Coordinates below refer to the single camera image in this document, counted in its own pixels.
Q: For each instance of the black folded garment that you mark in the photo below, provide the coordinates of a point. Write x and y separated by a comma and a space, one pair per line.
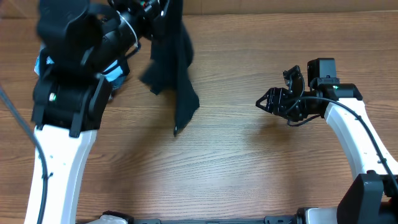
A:
116, 74

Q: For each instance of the light blue printed t-shirt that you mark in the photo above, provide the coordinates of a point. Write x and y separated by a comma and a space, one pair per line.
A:
48, 61

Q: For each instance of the dark teal t-shirt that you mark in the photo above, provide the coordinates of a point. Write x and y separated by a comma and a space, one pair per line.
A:
171, 58

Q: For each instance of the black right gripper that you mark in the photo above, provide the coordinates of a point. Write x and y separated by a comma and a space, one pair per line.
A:
276, 104

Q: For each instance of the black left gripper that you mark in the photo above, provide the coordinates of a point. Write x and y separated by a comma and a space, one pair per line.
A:
148, 14

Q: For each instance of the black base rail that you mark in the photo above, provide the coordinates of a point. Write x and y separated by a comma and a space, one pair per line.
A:
116, 217

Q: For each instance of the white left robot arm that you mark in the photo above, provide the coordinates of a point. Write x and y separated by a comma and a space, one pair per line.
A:
82, 42

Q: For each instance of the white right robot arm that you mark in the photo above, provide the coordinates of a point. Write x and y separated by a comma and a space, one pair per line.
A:
372, 197

